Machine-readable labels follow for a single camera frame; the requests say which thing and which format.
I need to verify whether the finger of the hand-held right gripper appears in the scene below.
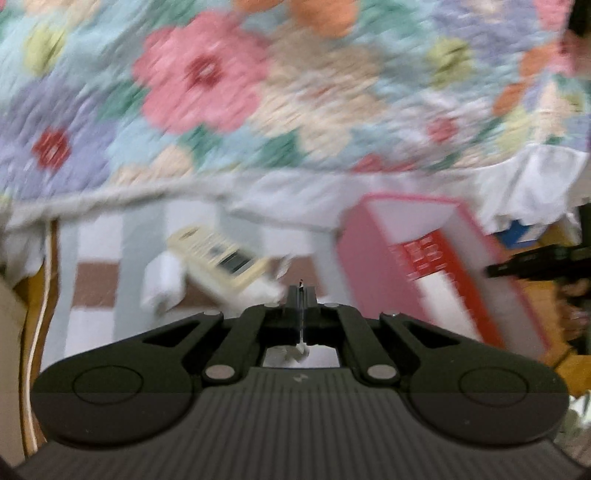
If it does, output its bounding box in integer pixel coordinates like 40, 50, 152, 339
485, 244, 591, 282

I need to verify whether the checkered mat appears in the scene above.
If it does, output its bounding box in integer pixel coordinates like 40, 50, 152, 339
46, 203, 352, 370

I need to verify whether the long white power bank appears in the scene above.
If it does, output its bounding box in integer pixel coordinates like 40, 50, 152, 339
249, 256, 291, 301

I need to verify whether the floral quilt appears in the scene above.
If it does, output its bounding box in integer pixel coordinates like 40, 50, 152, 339
0, 0, 591, 204

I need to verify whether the white charger plug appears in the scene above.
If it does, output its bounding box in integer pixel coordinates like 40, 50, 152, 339
141, 253, 188, 315

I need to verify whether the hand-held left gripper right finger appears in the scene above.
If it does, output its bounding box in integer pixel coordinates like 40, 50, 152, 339
302, 285, 462, 386

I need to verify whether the cream remote control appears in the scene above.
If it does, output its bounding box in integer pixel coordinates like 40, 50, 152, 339
166, 224, 271, 292

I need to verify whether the blue box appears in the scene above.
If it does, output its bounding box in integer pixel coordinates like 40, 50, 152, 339
496, 219, 541, 247

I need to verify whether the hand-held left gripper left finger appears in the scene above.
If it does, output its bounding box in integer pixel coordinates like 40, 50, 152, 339
143, 285, 303, 386

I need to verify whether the red patterned card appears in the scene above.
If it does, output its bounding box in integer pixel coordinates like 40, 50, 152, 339
390, 231, 506, 352

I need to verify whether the pink box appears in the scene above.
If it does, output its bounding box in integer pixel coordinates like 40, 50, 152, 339
336, 194, 552, 365

